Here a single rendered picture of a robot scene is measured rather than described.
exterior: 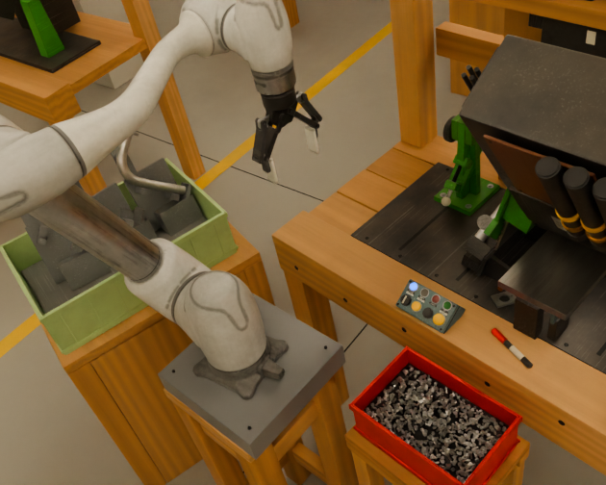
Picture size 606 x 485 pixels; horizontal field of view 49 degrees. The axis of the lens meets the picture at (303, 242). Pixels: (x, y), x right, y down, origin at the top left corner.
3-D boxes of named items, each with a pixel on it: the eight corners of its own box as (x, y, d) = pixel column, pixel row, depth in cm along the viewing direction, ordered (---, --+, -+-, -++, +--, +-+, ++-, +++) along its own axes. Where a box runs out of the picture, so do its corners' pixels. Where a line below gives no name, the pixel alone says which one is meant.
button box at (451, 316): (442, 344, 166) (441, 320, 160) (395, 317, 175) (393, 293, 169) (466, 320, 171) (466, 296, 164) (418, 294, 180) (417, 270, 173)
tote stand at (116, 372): (150, 495, 245) (62, 368, 192) (100, 402, 280) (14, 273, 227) (301, 391, 267) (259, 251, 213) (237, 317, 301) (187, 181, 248)
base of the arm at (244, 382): (262, 408, 155) (257, 395, 152) (190, 373, 166) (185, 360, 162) (303, 350, 165) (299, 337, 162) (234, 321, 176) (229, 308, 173)
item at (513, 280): (565, 324, 136) (566, 315, 134) (496, 290, 146) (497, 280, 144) (655, 219, 153) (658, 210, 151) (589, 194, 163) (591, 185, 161)
